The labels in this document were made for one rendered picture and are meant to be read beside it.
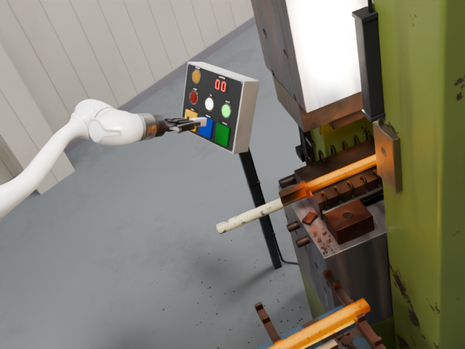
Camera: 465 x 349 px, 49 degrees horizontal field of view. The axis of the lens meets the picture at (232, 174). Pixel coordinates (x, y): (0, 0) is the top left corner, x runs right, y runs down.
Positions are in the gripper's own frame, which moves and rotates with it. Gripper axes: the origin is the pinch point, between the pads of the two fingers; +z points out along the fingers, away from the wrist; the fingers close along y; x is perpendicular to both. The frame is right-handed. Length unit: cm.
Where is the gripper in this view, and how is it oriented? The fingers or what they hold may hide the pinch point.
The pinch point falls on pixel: (198, 122)
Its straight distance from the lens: 188.0
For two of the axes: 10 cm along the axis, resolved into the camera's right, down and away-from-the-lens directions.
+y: 6.6, 3.5, -6.6
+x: 1.4, -9.3, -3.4
